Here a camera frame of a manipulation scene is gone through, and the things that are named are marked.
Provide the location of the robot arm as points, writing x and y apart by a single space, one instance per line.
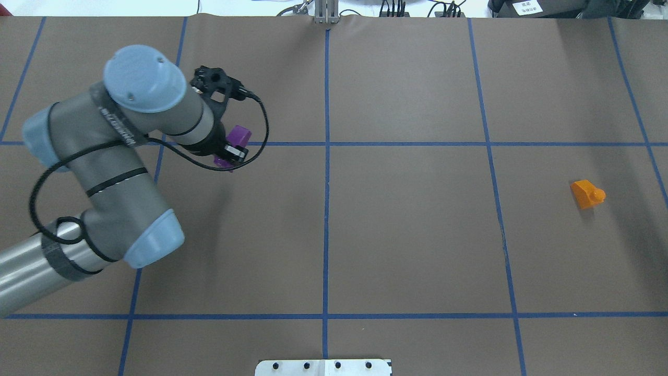
142 98

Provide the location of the white metal plate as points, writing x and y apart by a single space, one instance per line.
325 367

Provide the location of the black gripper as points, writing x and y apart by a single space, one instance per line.
216 141

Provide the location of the metal mounting bracket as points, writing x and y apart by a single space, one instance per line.
326 11

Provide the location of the black box with label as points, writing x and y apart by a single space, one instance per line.
567 9

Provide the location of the purple trapezoid block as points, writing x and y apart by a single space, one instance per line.
234 151

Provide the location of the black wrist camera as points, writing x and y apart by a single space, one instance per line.
216 88

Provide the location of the orange trapezoid block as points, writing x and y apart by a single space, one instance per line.
586 194

